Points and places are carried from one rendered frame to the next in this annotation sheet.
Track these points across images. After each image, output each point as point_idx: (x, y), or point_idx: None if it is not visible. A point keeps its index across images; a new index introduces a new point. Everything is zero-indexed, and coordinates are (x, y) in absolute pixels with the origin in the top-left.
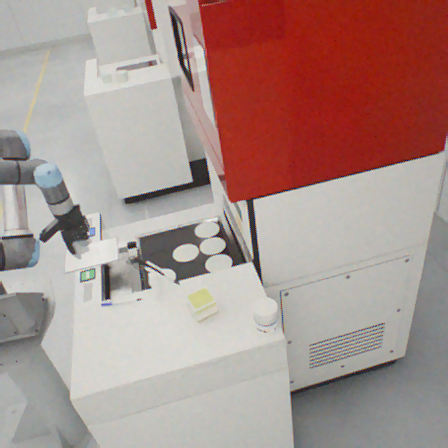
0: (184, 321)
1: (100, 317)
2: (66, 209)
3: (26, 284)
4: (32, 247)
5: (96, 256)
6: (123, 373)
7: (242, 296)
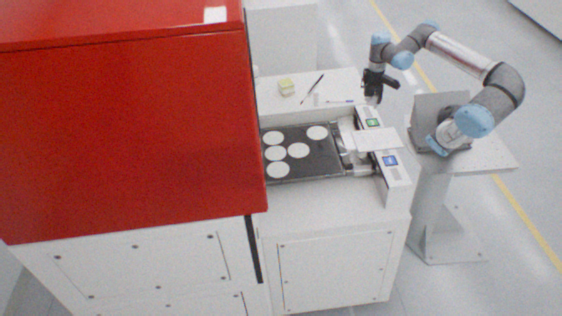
0: (298, 89)
1: (351, 95)
2: (370, 61)
3: (447, 167)
4: (431, 134)
5: (371, 136)
6: (330, 73)
7: (262, 98)
